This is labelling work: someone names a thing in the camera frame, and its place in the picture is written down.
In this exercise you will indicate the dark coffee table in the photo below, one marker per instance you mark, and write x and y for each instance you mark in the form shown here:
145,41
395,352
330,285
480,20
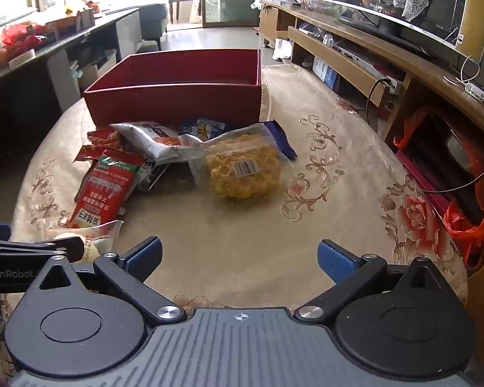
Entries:
16,100

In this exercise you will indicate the small cardboard box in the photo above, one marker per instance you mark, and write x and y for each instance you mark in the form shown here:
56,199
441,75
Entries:
86,18

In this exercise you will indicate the orange cardboard box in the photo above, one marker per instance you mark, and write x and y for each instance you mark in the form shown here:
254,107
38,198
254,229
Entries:
62,20

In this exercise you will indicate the white green snack packet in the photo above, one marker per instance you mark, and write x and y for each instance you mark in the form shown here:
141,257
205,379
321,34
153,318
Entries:
153,175

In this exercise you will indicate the black curved television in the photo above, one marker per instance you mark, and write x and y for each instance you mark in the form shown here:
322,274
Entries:
435,8

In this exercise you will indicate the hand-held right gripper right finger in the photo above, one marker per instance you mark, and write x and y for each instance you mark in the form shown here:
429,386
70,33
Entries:
335,264

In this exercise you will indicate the white plastic container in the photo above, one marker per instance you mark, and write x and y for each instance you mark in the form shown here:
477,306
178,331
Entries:
22,57

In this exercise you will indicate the red gummy candy packet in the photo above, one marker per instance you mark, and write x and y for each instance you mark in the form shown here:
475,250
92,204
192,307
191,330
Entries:
101,143

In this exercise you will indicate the white spicy strip packet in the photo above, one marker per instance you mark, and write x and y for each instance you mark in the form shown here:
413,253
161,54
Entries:
153,137

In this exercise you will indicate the red plastic bag of fruit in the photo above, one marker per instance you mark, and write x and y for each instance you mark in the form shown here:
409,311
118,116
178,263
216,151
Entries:
22,36

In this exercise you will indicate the red cardboard box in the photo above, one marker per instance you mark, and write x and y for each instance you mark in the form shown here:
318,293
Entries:
165,100

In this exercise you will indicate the white storage box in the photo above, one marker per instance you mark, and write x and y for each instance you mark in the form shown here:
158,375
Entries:
99,68

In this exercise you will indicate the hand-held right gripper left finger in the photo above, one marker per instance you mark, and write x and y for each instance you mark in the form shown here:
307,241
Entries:
147,254

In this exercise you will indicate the grey sofa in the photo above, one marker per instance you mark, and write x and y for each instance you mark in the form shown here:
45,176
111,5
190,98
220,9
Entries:
153,16

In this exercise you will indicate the blue white box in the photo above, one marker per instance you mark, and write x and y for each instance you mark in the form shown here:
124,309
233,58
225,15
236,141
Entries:
324,72

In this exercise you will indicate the blue snack packet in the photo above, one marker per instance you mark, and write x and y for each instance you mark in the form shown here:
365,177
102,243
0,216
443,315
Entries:
203,127

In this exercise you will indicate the clear yellow cake packet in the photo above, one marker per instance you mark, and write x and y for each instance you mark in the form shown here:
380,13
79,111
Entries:
242,169

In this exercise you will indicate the clear steamed bread packet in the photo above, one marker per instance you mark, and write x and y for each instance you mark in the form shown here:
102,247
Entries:
96,238

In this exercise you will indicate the wooden television cabinet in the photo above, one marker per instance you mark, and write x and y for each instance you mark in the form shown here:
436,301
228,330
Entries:
302,40

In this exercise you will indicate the white plastic bag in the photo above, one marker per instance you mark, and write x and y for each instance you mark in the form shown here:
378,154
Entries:
282,50

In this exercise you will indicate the purple snack packet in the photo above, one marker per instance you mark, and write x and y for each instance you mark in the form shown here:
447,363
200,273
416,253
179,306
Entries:
284,145

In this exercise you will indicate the silver set-top box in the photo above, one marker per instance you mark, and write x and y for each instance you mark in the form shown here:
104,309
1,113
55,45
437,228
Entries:
367,64

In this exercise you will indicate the red green snack packet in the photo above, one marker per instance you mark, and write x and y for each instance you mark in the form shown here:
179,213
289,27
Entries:
105,185

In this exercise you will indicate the white power strip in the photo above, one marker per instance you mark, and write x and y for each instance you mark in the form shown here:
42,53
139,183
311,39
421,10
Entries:
478,90

